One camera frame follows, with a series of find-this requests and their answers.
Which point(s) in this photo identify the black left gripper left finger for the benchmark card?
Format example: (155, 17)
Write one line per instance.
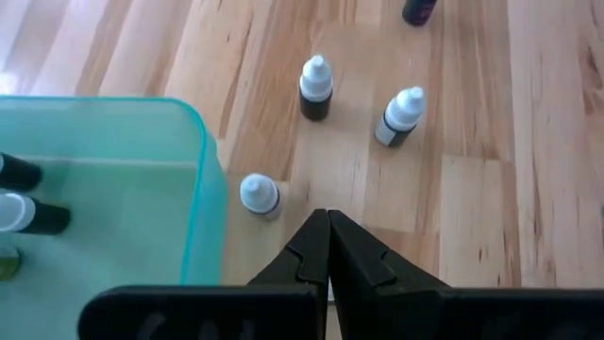
(292, 307)

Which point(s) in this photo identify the teal translucent plastic bin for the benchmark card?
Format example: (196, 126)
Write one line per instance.
(118, 212)

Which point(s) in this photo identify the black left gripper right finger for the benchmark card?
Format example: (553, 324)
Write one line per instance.
(377, 307)

